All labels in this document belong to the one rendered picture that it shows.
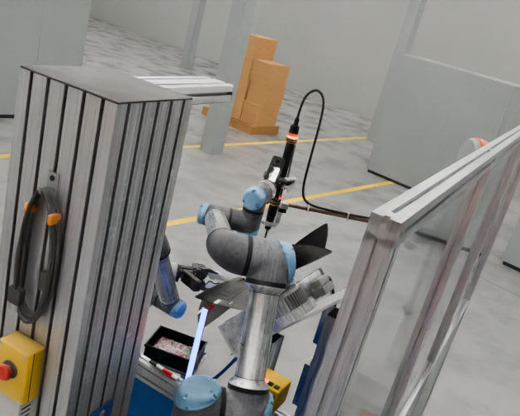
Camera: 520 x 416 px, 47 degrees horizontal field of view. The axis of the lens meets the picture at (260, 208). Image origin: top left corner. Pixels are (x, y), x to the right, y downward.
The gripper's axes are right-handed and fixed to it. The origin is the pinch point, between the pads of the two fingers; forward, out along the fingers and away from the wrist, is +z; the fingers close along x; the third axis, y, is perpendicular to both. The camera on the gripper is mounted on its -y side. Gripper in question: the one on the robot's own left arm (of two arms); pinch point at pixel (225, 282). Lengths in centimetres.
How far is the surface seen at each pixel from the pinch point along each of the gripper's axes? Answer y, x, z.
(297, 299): -1.9, 1.2, 30.2
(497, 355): 188, 97, 271
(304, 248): -11.2, -23.5, 24.8
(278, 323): -8.1, 10.4, 23.2
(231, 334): -4.0, 20.0, 6.5
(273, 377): -41.7, 15.1, 16.4
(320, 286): 18.9, 1.9, 45.8
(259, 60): 807, -92, 115
